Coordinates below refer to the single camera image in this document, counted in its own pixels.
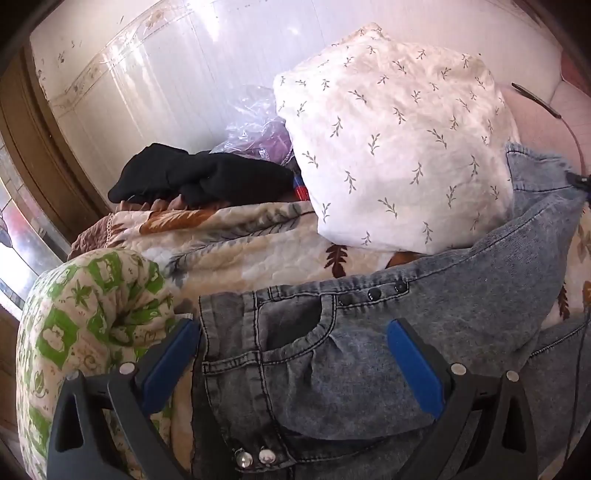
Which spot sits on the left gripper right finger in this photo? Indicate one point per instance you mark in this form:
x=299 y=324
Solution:
x=503 y=445

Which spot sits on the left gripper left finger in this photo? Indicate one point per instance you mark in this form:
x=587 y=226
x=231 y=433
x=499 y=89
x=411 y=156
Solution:
x=81 y=446

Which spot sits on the blue denim jeans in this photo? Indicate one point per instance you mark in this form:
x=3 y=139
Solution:
x=297 y=382

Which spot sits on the green and cream quilt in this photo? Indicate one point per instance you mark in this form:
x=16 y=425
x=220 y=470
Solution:
x=90 y=314

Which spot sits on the beige leaf-pattern bedspread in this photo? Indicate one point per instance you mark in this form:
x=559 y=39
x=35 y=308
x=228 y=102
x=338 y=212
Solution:
x=275 y=246

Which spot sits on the white leaf-print pillow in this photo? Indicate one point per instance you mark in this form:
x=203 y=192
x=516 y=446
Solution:
x=401 y=145

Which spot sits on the pink pillow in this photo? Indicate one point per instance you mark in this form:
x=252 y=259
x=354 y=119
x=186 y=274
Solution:
x=562 y=124

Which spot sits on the black garment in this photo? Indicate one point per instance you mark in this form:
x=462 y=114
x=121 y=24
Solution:
x=163 y=172

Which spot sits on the clear plastic bag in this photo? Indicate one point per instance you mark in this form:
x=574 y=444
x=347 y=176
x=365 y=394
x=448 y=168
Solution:
x=256 y=130

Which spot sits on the brown wooden door frame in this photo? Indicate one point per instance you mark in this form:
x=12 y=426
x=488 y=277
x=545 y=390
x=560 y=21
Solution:
x=56 y=194

